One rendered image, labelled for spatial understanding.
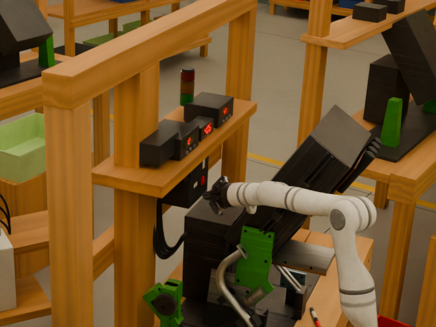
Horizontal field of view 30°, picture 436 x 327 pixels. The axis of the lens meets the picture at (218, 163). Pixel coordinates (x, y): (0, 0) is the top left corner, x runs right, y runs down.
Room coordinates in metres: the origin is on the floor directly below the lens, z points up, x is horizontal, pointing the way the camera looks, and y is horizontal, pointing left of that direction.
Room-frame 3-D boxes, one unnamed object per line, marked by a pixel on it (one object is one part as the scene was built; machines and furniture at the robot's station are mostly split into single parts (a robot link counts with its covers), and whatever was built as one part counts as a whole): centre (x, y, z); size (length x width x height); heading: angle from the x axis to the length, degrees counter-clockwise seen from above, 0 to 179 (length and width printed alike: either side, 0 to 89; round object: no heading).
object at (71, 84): (2.65, 0.16, 1.90); 1.50 x 0.09 x 0.09; 160
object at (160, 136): (2.35, 0.19, 1.60); 0.15 x 0.07 x 0.07; 160
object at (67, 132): (2.65, 0.16, 1.37); 1.49 x 0.09 x 0.97; 160
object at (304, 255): (2.59, -0.24, 1.11); 0.39 x 0.16 x 0.03; 70
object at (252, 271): (2.45, -0.15, 1.17); 0.13 x 0.12 x 0.20; 160
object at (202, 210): (2.69, -0.02, 1.07); 0.30 x 0.18 x 0.34; 160
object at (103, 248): (2.67, 0.23, 1.23); 1.30 x 0.05 x 0.09; 160
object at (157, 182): (2.63, 0.13, 1.52); 0.90 x 0.25 x 0.04; 160
